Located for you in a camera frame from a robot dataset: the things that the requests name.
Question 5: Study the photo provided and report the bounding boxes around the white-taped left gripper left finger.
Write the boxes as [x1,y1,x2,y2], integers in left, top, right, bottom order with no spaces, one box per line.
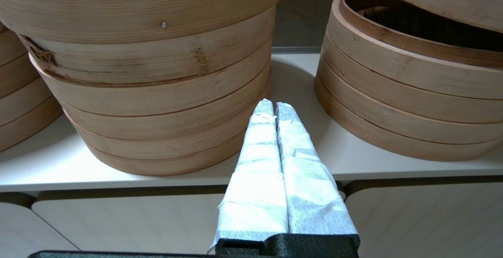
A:
[208,99,290,253]

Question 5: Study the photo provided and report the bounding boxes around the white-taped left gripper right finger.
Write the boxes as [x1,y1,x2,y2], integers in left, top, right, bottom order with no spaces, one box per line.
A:
[275,101,360,236]

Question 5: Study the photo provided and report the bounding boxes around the small slatted bamboo steamer stack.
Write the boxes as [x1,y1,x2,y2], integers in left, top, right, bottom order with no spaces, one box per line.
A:
[314,0,503,161]

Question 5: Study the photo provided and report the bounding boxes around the large bamboo steamer stack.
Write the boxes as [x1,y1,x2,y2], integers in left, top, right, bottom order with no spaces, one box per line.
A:
[0,0,284,177]

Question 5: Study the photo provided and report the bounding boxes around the white cabinet door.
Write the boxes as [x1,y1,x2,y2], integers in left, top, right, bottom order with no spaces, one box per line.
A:
[0,202,80,258]
[344,181,503,258]

